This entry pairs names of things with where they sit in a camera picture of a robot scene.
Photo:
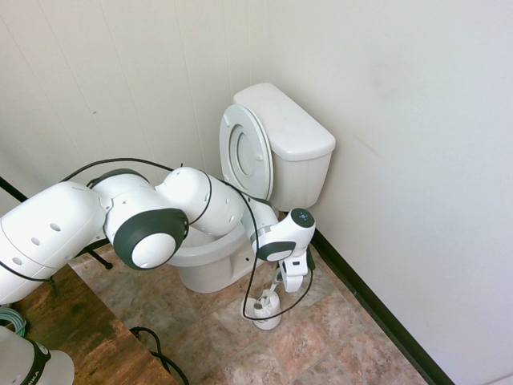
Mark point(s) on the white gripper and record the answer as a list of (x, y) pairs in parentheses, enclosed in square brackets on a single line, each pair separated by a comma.
[(294, 272)]

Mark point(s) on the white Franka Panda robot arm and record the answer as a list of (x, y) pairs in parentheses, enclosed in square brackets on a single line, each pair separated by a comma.
[(136, 208)]

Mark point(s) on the white toilet brush holder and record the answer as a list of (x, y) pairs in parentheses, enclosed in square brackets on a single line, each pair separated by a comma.
[(268, 322)]

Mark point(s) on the white toilet bowl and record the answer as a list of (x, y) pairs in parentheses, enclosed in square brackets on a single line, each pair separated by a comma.
[(212, 264)]

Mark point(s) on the white toilet tank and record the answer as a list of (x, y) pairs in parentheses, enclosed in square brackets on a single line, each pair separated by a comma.
[(300, 184)]

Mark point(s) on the white toilet seat cover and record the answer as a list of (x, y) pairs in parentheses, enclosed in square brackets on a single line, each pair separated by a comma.
[(246, 154)]

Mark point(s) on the white toilet tank lid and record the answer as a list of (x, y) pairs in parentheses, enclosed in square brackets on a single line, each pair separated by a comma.
[(286, 124)]

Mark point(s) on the black rubber baseboard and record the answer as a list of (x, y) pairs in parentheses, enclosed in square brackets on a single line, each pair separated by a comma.
[(380, 305)]

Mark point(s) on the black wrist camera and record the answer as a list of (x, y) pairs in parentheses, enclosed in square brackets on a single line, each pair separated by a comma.
[(311, 260)]

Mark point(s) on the black camera tripod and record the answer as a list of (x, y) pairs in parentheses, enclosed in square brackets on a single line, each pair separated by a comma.
[(12, 190)]

